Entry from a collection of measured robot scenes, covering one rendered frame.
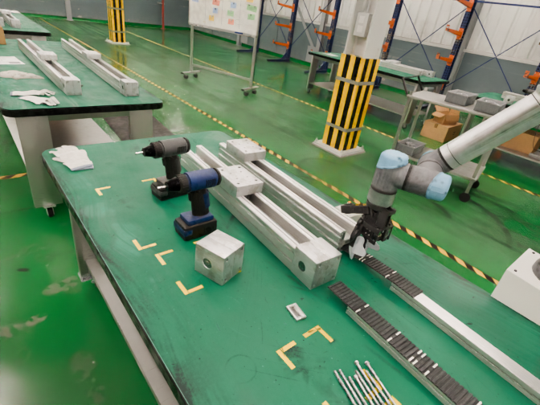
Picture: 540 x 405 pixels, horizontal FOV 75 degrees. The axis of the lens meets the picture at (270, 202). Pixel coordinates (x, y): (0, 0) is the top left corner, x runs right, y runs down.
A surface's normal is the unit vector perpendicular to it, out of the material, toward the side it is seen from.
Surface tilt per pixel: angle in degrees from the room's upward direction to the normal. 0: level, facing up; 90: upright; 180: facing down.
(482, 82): 90
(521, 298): 90
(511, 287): 90
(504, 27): 90
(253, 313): 0
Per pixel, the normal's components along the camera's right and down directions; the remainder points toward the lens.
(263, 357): 0.14, -0.86
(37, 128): 0.62, 0.46
